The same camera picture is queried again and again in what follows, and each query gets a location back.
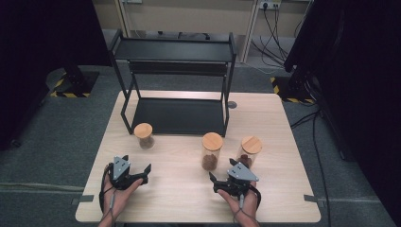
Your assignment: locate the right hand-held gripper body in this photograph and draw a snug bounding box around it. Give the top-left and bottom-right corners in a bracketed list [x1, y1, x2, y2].
[213, 162, 260, 198]

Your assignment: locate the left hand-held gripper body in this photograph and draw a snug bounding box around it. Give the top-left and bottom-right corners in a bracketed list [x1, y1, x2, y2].
[108, 155, 149, 191]

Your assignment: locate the glass jar grooved wooden lid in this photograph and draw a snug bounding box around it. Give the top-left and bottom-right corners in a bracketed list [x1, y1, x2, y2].
[235, 135, 263, 169]

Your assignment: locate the tall glass jar wooden lid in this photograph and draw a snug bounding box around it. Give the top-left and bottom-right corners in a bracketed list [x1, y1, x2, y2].
[200, 131, 224, 172]

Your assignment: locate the short glass jar wooden lid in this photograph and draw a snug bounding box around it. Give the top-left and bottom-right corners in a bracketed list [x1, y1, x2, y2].
[133, 122, 156, 150]

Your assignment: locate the black metal shelf rack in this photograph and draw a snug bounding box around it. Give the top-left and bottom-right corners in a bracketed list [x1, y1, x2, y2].
[108, 28, 238, 138]

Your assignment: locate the person's left hand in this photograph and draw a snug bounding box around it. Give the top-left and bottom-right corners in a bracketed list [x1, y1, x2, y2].
[102, 174, 145, 219]

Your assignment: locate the person's right hand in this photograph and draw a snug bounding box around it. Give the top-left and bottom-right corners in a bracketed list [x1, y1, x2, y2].
[217, 188, 258, 221]

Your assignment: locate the grey tape strip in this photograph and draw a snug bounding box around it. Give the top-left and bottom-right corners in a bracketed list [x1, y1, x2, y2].
[71, 194, 95, 206]
[303, 194, 325, 207]

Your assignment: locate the black yellow striped stand base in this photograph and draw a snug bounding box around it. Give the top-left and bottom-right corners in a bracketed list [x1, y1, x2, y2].
[270, 76, 316, 104]
[49, 64, 100, 98]

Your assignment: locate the dark curtain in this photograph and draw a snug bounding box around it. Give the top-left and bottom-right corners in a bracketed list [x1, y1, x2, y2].
[283, 0, 401, 226]
[0, 0, 112, 150]

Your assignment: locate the right hand-held gripper cable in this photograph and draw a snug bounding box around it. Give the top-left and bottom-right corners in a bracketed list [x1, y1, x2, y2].
[233, 183, 263, 226]

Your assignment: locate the hand-held gripper cable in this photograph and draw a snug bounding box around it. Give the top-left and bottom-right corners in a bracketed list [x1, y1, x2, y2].
[98, 163, 116, 227]
[233, 183, 263, 226]

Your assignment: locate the left hand-held gripper cable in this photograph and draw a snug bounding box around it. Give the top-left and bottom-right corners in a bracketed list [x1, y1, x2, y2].
[98, 163, 116, 227]

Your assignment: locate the long black floor cable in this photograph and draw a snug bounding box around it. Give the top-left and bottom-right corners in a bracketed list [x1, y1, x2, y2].
[289, 107, 333, 227]

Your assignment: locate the black wall cables bundle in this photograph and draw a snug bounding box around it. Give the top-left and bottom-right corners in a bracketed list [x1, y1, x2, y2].
[250, 6, 304, 69]

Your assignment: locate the white metal post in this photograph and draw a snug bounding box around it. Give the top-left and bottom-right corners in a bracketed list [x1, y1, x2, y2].
[240, 0, 263, 64]
[113, 0, 131, 38]

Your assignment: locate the white wall power outlet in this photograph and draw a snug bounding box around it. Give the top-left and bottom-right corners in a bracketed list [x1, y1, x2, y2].
[258, 0, 282, 10]

